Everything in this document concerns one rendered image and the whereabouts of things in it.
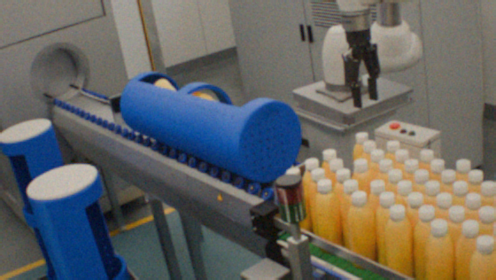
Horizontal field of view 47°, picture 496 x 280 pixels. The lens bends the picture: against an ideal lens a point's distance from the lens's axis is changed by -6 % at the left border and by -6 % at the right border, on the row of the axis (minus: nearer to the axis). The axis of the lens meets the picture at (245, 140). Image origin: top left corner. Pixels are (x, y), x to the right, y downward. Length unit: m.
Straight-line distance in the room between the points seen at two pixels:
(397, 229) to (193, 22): 6.10
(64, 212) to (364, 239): 1.09
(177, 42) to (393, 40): 5.20
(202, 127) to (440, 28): 1.77
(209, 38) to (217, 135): 5.51
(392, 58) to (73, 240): 1.39
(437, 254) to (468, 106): 2.41
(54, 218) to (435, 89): 2.23
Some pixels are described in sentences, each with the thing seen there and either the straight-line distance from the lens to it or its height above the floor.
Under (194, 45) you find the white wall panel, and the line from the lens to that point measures 7.42.
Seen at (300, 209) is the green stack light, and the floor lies 1.19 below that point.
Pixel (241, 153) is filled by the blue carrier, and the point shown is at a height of 1.10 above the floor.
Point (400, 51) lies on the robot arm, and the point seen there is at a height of 1.24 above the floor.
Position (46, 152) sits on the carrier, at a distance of 2.98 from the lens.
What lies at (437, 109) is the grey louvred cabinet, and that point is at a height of 0.59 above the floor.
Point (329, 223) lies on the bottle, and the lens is 1.68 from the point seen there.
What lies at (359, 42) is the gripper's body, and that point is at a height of 1.44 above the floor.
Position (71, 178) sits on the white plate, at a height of 1.04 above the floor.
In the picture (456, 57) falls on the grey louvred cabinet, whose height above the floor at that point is 0.86.
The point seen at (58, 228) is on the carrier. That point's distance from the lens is 2.22.
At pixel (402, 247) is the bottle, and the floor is 1.02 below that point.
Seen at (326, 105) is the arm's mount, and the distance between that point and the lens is 2.36.
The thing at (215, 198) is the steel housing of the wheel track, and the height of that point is 0.87.
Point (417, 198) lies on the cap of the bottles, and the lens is 1.54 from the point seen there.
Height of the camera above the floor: 1.87
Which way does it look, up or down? 22 degrees down
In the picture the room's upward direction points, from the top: 10 degrees counter-clockwise
